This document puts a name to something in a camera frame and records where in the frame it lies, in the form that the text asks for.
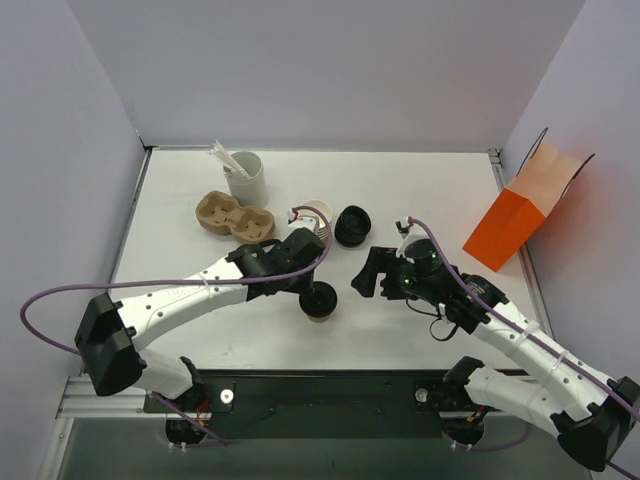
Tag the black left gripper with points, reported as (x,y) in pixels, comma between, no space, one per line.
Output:
(304,279)

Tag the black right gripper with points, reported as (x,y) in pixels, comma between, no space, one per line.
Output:
(388,279)

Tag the black plastic cup lid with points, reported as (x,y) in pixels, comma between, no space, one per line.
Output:
(321,297)

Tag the single brown paper cup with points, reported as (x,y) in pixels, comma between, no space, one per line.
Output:
(318,317)

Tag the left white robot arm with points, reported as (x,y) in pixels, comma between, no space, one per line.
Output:
(114,337)

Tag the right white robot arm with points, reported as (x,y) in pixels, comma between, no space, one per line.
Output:
(588,412)

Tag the orange paper takeout bag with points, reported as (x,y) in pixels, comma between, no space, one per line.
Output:
(523,205)

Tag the stack of brown paper cups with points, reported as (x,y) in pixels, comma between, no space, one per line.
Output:
(319,212)

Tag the stack of black cup lids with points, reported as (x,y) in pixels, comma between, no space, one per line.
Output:
(352,226)

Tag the white cylindrical holder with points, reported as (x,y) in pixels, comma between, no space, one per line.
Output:
(249,190)

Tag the brown pulp cup carrier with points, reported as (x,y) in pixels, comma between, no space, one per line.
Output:
(222,214)

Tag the white wrapped stirrers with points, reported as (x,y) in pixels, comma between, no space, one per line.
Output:
(228,161)

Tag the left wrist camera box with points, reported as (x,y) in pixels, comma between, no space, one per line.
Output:
(302,220)

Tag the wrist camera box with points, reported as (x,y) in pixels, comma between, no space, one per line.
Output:
(302,220)
(409,234)

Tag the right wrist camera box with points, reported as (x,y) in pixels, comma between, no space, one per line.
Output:
(409,234)

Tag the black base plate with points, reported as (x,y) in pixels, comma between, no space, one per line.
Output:
(326,404)

